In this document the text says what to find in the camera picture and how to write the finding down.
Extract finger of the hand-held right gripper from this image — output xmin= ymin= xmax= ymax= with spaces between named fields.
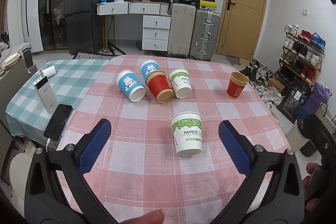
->
xmin=298 ymin=107 xmax=336 ymax=161

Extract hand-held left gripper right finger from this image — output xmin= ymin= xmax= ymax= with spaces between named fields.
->
xmin=210 ymin=120 xmax=306 ymax=224

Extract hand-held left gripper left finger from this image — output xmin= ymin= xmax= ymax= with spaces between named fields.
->
xmin=24 ymin=118 xmax=124 ymax=224

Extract white cup green leaf print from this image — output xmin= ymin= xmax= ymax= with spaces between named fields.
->
xmin=171 ymin=112 xmax=202 ymax=157
xmin=168 ymin=68 xmax=192 ymax=99

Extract red paper cup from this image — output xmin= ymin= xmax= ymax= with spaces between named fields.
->
xmin=227 ymin=72 xmax=249 ymax=100
xmin=145 ymin=71 xmax=175 ymax=104

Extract blue cup bunny print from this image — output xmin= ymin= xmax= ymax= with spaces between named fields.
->
xmin=140 ymin=59 xmax=159 ymax=82
xmin=115 ymin=70 xmax=146 ymax=103

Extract person's right hand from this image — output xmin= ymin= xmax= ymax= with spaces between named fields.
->
xmin=302 ymin=162 xmax=323 ymax=214

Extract person's left hand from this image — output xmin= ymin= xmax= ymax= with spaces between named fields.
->
xmin=115 ymin=210 xmax=166 ymax=224

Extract woven basket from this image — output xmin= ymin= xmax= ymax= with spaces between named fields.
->
xmin=316 ymin=101 xmax=336 ymax=130

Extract purple bag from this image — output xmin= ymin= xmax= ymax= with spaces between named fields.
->
xmin=306 ymin=83 xmax=332 ymax=114

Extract black printed bag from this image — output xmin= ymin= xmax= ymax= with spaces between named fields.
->
xmin=277 ymin=80 xmax=311 ymax=123

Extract black smartphone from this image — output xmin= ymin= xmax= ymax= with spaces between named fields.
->
xmin=43 ymin=104 xmax=73 ymax=141

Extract pink checked tablecloth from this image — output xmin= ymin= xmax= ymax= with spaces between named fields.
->
xmin=56 ymin=55 xmax=292 ymax=224

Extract brown cardboard box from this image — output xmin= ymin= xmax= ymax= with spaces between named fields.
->
xmin=266 ymin=78 xmax=285 ymax=93

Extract green checked tablecloth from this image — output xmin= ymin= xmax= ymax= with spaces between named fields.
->
xmin=6 ymin=59 xmax=116 ymax=149

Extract white power bank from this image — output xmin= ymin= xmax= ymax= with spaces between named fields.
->
xmin=33 ymin=70 xmax=58 ymax=114

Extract pile of sneakers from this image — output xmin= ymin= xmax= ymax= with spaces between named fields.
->
xmin=239 ymin=58 xmax=284 ymax=109

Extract rows of assorted shoes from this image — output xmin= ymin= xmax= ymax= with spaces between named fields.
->
xmin=280 ymin=24 xmax=326 ymax=81

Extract wooden shoe rack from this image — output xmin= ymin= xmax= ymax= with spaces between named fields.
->
xmin=278 ymin=25 xmax=326 ymax=83

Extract black and white doormat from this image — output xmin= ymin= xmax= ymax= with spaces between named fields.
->
xmin=72 ymin=49 xmax=116 ymax=60

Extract black tripod stand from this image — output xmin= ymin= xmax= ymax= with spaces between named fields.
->
xmin=109 ymin=15 xmax=126 ymax=55

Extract silver suitcase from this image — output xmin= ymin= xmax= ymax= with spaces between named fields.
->
xmin=189 ymin=9 xmax=221 ymax=61

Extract beige bowl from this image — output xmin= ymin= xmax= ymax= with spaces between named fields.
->
xmin=3 ymin=53 xmax=21 ymax=69

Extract white drawer unit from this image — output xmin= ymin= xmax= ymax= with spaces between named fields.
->
xmin=142 ymin=15 xmax=172 ymax=51

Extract beige suitcase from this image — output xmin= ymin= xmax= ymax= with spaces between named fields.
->
xmin=167 ymin=3 xmax=197 ymax=59

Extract wooden door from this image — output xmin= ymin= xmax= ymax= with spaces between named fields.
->
xmin=215 ymin=0 xmax=269 ymax=59

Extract glass door cabinet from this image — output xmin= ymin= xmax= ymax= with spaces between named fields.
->
xmin=39 ymin=0 xmax=72 ymax=51

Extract white wardrobe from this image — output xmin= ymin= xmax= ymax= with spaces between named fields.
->
xmin=9 ymin=0 xmax=44 ymax=52

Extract black refrigerator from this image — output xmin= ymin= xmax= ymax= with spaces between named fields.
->
xmin=64 ymin=0 xmax=111 ymax=55

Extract yellow and white box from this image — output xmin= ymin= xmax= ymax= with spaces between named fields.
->
xmin=197 ymin=0 xmax=218 ymax=10

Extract white desk with drawers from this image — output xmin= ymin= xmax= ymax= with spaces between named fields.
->
xmin=96 ymin=0 xmax=171 ymax=54

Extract white charging cable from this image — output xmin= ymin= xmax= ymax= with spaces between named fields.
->
xmin=37 ymin=69 xmax=53 ymax=152

